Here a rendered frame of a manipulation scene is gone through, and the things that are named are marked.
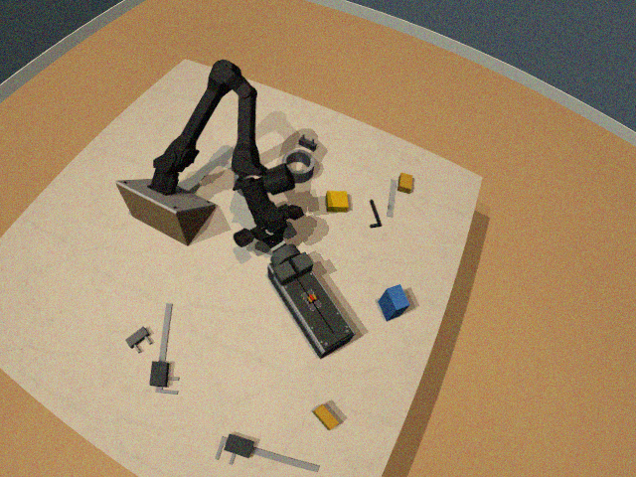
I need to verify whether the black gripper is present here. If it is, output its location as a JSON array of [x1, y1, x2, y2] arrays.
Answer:
[[234, 196, 304, 248]]

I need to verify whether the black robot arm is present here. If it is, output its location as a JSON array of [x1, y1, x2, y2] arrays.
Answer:
[[147, 60, 295, 233]]

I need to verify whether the blue cube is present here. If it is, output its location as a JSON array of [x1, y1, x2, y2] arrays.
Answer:
[[379, 284, 410, 321]]

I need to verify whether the black l-shaped rod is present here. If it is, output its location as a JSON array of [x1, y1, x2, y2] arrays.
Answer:
[[370, 199, 381, 228]]

